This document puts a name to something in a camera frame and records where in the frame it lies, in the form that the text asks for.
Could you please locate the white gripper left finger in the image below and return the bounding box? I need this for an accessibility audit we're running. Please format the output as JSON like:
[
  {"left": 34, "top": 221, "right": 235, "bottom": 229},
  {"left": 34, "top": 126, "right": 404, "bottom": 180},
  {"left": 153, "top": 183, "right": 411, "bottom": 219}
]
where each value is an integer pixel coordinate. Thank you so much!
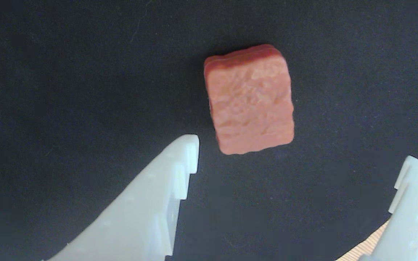
[{"left": 43, "top": 134, "right": 200, "bottom": 261}]

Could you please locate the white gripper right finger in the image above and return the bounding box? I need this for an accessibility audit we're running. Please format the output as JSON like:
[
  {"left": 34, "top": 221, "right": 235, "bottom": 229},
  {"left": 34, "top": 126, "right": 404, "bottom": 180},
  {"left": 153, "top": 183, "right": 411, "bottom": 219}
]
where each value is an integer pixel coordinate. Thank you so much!
[{"left": 357, "top": 155, "right": 418, "bottom": 261}]

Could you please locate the brown square toy block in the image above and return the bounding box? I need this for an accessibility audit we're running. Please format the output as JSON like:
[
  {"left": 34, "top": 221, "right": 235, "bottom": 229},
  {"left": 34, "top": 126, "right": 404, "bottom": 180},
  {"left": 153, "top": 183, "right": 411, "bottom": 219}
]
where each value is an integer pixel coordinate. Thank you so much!
[{"left": 203, "top": 44, "right": 295, "bottom": 156}]

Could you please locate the black desk mat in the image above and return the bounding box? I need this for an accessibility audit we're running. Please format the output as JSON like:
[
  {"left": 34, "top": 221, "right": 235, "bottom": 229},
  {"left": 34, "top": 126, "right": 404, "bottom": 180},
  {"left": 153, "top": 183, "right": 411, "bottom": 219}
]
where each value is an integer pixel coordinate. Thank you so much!
[{"left": 0, "top": 0, "right": 418, "bottom": 261}]

